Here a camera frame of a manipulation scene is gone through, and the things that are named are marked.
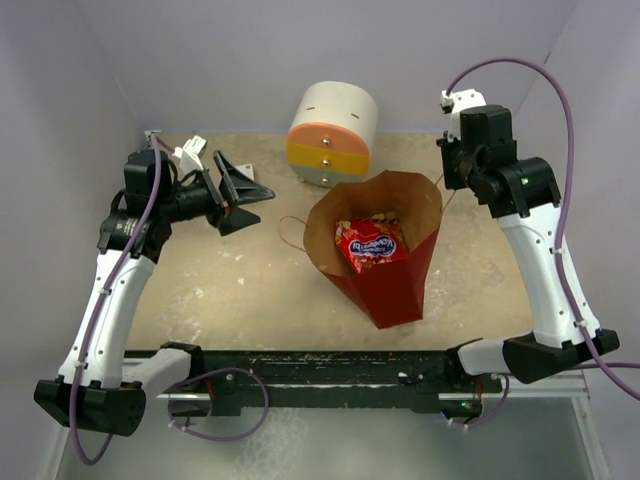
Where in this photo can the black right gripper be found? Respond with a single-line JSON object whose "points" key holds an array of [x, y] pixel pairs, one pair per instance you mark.
{"points": [[453, 180]]}

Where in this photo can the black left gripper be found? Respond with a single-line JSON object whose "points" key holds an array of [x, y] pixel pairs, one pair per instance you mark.
{"points": [[237, 217]]}

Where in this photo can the red candy snack bag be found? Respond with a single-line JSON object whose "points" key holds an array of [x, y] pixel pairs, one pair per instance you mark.
{"points": [[372, 241]]}

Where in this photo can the red brown paper bag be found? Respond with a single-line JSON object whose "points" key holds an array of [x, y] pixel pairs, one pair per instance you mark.
{"points": [[389, 294]]}

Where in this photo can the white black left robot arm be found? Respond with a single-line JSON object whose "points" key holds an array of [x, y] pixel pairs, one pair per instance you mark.
{"points": [[91, 391]]}

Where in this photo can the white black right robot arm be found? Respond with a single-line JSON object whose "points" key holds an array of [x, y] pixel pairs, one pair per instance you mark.
{"points": [[524, 198]]}

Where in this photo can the small white green box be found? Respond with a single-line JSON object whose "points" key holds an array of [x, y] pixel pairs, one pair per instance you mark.
{"points": [[247, 170]]}

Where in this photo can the round white mini drawer chest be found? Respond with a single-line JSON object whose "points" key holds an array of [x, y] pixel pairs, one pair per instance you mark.
{"points": [[331, 137]]}

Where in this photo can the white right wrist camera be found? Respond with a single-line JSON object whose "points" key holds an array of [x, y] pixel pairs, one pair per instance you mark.
{"points": [[453, 103]]}

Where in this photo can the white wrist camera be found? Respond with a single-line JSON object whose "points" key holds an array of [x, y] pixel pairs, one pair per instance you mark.
{"points": [[453, 103], [189, 156]]}

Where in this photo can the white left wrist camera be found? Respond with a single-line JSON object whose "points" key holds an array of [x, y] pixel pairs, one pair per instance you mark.
{"points": [[189, 156]]}

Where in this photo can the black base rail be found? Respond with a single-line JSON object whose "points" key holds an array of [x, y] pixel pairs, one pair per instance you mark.
{"points": [[422, 381]]}

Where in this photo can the aluminium side rail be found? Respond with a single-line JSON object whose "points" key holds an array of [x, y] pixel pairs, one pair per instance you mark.
{"points": [[588, 432]]}

